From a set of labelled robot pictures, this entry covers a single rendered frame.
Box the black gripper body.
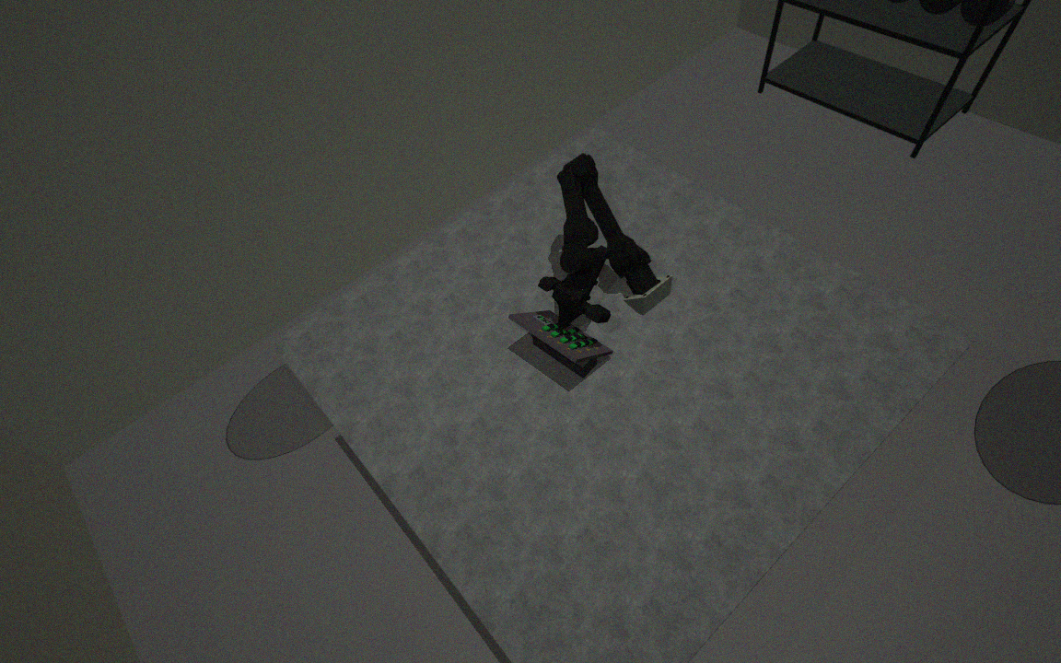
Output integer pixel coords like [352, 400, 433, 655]
[538, 273, 611, 322]

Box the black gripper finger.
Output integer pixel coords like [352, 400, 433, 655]
[559, 307, 585, 331]
[554, 299, 574, 330]

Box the grey switch panel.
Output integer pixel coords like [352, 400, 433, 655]
[508, 310, 613, 378]

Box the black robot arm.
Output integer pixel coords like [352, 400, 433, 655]
[552, 153, 660, 306]

